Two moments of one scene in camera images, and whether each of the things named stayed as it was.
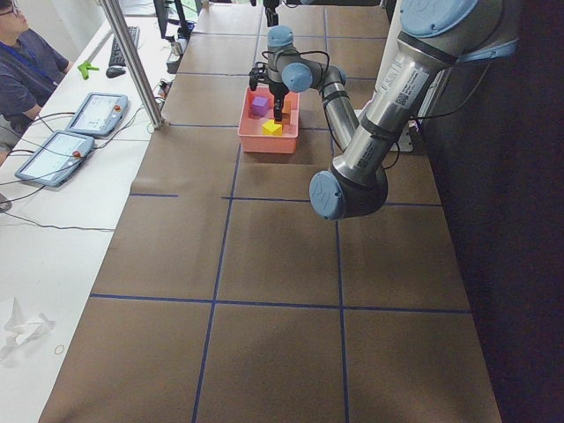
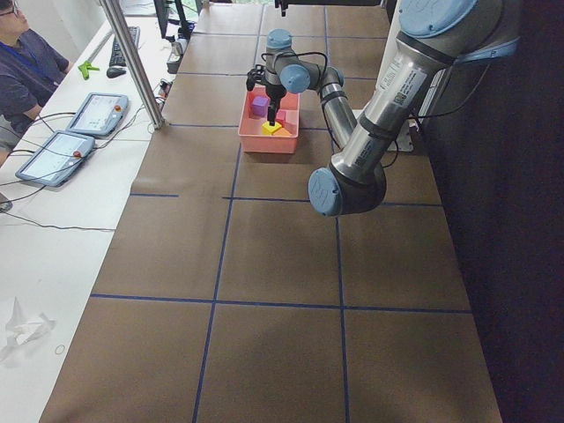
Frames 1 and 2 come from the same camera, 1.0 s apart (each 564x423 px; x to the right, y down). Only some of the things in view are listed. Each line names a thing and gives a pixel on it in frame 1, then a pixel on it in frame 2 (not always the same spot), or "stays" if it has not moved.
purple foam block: [259, 106] stays
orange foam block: [286, 108] to [282, 132]
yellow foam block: [270, 128] stays
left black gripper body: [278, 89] stays
